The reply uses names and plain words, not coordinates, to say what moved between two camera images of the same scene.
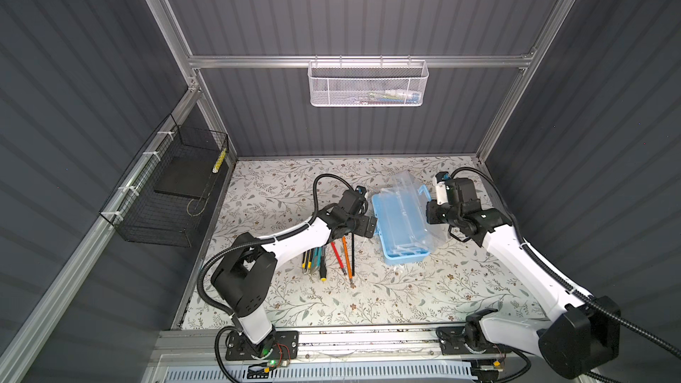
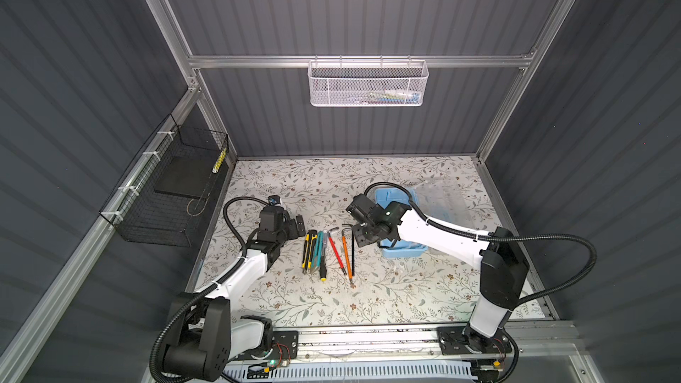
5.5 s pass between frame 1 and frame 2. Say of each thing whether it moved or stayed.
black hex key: stayed
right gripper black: moved
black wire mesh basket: stayed
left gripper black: moved
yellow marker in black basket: stayed
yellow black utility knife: stayed
